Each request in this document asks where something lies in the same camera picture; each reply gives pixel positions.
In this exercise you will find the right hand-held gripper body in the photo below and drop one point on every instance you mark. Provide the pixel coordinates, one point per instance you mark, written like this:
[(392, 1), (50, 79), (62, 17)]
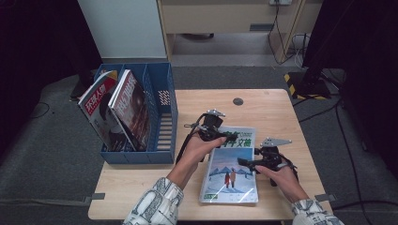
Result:
[(272, 157)]

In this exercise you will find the black curtain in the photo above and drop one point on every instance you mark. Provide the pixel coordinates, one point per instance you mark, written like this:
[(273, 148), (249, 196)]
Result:
[(369, 47), (37, 47)]

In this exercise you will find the white cabinet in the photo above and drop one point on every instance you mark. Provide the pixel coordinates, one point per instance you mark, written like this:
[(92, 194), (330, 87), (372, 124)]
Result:
[(125, 28)]

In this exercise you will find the light wooden desk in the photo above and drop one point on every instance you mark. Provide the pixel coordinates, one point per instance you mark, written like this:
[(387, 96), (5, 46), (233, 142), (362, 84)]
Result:
[(219, 17)]

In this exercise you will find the grey tape strip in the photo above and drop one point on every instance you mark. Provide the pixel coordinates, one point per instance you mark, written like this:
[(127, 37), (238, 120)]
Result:
[(98, 196), (325, 197)]

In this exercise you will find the person's left hand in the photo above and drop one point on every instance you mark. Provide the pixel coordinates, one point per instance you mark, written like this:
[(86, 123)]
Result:
[(197, 151)]

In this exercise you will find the person's right hand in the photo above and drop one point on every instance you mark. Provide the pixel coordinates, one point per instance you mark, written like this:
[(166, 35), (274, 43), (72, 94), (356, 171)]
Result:
[(283, 179)]

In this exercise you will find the blue plastic file rack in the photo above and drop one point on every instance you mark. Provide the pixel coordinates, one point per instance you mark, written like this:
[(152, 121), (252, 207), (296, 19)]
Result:
[(162, 157)]

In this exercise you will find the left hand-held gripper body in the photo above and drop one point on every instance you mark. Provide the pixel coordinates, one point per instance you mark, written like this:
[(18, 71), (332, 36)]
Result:
[(211, 128)]

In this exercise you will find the portrait cover magazine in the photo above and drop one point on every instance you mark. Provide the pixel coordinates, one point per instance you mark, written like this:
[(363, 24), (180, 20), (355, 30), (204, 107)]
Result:
[(100, 106)]

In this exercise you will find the blue and white magazine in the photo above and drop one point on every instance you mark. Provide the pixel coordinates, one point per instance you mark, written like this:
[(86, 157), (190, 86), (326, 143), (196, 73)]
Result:
[(231, 184)]

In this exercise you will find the red cover magazine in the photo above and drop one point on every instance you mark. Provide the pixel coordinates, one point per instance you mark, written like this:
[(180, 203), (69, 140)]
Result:
[(133, 109)]

